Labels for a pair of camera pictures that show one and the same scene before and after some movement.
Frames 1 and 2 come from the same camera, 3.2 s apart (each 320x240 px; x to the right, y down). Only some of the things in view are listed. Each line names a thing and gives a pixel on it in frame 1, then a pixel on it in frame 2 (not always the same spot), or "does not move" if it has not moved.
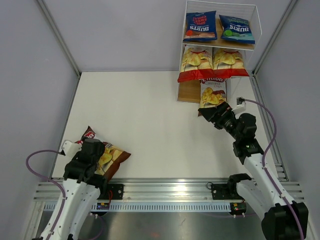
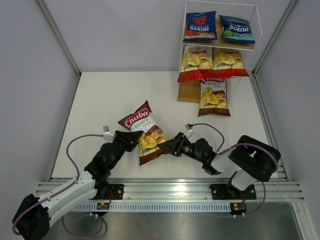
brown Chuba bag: [112, 156] to [143, 120]
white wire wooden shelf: [218, 43] does not move
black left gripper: [102, 146] to [130, 139]
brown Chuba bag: [213, 92] does not move
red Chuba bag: [228, 62] does not move
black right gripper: [211, 114] to [179, 141]
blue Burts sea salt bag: [236, 29] does not move
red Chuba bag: [197, 63] does not move
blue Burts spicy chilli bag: [201, 26] does not move
